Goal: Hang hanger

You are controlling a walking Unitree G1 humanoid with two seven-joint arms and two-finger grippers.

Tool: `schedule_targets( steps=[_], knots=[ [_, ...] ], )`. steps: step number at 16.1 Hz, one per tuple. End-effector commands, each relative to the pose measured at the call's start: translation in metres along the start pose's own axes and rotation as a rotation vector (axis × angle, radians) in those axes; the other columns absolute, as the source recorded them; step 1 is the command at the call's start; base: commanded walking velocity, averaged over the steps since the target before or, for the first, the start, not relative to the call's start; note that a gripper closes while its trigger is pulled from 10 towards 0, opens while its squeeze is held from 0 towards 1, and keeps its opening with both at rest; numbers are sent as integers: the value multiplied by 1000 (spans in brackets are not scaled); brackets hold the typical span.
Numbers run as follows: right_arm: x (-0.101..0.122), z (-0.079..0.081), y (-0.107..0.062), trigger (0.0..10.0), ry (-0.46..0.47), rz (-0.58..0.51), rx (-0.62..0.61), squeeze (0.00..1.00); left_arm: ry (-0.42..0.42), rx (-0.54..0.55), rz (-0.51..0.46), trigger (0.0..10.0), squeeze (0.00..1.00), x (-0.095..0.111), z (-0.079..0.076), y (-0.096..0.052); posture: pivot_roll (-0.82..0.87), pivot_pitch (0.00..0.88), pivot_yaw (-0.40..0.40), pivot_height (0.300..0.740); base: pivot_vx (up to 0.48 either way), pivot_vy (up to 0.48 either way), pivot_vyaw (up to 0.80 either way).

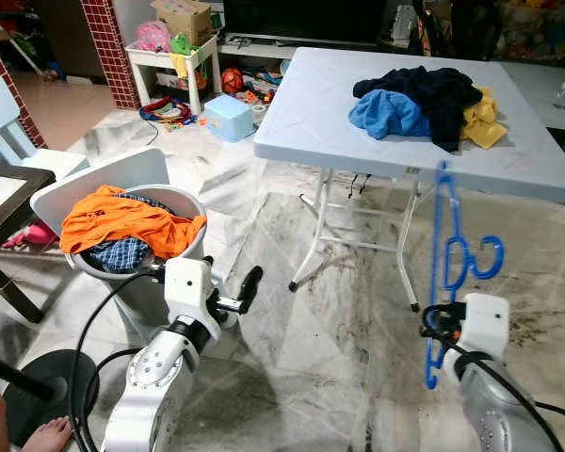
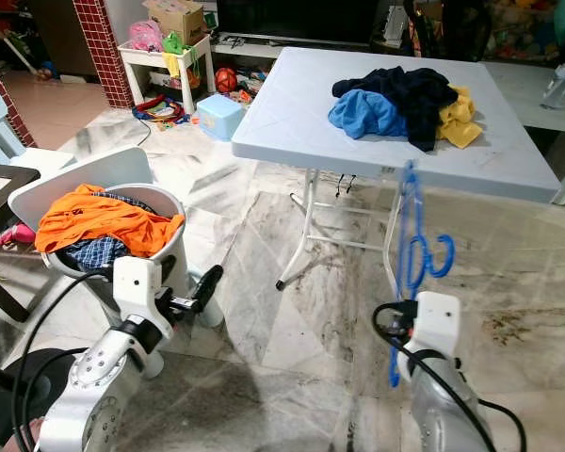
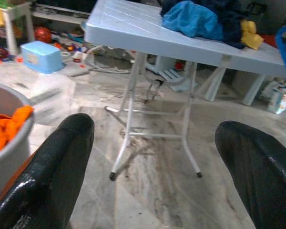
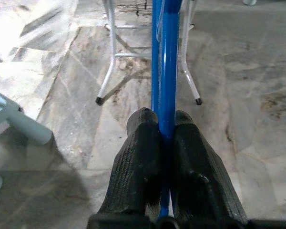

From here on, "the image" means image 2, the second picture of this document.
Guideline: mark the orange shirt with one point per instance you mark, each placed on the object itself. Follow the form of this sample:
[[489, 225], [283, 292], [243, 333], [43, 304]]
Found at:
[[104, 221]]

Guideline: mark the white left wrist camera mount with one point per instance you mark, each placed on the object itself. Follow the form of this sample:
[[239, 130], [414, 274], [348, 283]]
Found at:
[[141, 282]]

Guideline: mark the white folding table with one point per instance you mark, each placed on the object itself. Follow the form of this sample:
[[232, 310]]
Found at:
[[292, 113]]

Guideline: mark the blue shirt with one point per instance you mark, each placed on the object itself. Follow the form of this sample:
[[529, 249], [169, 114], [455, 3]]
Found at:
[[363, 115]]

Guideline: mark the person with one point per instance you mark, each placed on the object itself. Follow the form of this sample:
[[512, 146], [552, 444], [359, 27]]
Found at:
[[38, 438]]

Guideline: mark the yellow cloth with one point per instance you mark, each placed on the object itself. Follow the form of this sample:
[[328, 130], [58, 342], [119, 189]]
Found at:
[[171, 64]]

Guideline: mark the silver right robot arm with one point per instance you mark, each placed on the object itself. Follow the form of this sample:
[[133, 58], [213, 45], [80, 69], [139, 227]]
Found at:
[[447, 414]]

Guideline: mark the black television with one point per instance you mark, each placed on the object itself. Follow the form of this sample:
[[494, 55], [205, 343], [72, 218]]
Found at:
[[297, 19]]

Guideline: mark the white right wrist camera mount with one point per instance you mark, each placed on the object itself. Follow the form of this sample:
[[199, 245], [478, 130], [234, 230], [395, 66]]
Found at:
[[438, 320]]

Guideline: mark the light blue plastic box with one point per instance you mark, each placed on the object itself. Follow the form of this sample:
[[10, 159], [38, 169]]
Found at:
[[219, 118]]

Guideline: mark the clear plastic jug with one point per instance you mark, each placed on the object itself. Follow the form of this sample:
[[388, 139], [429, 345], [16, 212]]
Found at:
[[560, 87]]

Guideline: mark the pink toy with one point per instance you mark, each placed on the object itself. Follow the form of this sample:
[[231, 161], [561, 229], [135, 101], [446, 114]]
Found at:
[[14, 235]]

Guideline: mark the yellow shirt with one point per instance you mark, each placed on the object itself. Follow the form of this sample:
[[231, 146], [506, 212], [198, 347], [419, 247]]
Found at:
[[461, 127]]

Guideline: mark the round grey laundry basket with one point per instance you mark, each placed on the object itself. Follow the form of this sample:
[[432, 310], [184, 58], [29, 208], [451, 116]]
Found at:
[[80, 287]]

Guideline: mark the dark navy garment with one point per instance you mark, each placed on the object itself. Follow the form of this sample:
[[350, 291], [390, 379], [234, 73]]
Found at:
[[414, 94]]

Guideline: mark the small white toy table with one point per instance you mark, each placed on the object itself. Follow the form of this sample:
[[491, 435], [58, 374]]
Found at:
[[135, 68]]

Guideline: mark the blue plaid garment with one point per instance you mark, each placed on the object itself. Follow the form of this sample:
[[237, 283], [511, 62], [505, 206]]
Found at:
[[96, 254]]

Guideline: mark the red ball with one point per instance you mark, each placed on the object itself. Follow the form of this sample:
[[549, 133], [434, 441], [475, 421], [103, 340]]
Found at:
[[226, 80]]

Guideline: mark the brown cardboard box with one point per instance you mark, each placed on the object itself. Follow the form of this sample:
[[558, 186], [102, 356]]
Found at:
[[174, 19]]

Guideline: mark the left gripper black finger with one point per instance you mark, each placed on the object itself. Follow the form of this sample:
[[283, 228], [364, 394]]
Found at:
[[205, 287]]

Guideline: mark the pink children's bag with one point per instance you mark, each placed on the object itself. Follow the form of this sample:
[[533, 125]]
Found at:
[[145, 38]]

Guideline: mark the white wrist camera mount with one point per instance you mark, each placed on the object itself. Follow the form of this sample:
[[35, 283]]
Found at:
[[141, 282], [438, 320]]

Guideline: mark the blue plastic clothes hanger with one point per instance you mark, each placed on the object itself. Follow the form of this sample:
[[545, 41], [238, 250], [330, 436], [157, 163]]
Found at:
[[451, 254]]

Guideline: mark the green toy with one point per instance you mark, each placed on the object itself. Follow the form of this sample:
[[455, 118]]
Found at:
[[174, 44]]

